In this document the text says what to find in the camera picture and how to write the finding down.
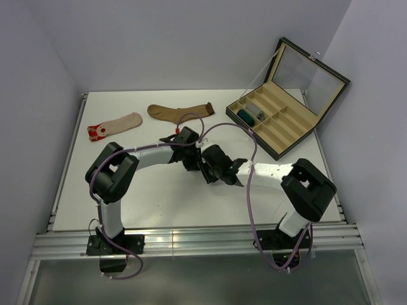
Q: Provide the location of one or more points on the aluminium frame rail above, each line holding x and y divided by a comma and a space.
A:
190, 242

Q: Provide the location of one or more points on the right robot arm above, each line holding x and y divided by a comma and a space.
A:
306, 187

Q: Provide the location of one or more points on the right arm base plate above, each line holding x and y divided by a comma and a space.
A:
275, 239

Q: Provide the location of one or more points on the brown long sock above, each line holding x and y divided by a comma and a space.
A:
180, 115

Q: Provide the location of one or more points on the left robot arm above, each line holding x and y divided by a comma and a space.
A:
111, 173

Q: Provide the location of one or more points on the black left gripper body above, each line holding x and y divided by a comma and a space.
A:
193, 155

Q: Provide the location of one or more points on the grey striped sock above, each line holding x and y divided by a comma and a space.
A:
255, 111

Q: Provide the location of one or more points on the green christmas bear sock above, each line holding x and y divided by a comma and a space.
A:
246, 117

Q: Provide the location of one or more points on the black compartment organizer box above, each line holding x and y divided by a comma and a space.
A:
296, 94

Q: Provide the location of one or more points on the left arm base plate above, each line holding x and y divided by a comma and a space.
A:
129, 243

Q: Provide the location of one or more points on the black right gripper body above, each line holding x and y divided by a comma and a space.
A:
210, 174

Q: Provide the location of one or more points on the beige red reindeer sock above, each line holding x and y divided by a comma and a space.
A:
113, 127

